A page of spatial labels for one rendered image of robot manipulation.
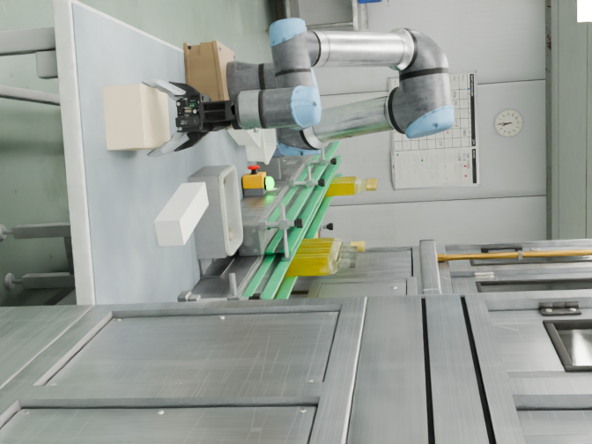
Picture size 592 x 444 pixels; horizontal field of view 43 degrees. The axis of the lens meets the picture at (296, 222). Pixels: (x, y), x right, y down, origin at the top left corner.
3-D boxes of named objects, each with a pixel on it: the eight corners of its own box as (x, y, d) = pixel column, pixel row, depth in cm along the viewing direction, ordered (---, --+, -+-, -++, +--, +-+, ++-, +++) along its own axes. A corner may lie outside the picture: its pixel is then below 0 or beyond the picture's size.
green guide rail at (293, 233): (264, 255, 222) (292, 253, 221) (264, 251, 222) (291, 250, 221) (326, 158, 390) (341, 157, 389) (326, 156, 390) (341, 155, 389)
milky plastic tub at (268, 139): (236, 120, 259) (261, 118, 258) (247, 103, 279) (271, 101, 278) (242, 167, 266) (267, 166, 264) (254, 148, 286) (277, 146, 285)
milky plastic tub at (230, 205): (198, 259, 201) (230, 258, 199) (188, 176, 195) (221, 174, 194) (214, 241, 217) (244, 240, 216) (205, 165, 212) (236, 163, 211)
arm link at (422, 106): (292, 106, 216) (459, 67, 178) (299, 158, 217) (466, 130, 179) (262, 107, 207) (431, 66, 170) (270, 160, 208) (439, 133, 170)
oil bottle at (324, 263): (268, 277, 228) (338, 275, 224) (266, 260, 226) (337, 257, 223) (270, 272, 233) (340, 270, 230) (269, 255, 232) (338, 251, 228)
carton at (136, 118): (102, 86, 144) (139, 84, 143) (132, 93, 160) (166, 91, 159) (107, 150, 145) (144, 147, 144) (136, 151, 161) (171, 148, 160)
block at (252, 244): (238, 257, 219) (262, 256, 218) (234, 225, 217) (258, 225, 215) (240, 254, 222) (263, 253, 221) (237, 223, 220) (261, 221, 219)
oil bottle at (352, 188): (313, 197, 336) (376, 194, 331) (311, 185, 334) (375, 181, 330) (314, 195, 341) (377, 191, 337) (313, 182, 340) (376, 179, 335)
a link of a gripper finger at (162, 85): (141, 65, 145) (181, 90, 145) (151, 69, 151) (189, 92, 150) (133, 79, 146) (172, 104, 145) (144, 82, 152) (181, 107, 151)
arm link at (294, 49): (453, 19, 177) (288, 13, 147) (459, 67, 177) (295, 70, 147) (416, 32, 186) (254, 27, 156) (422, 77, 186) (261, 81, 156)
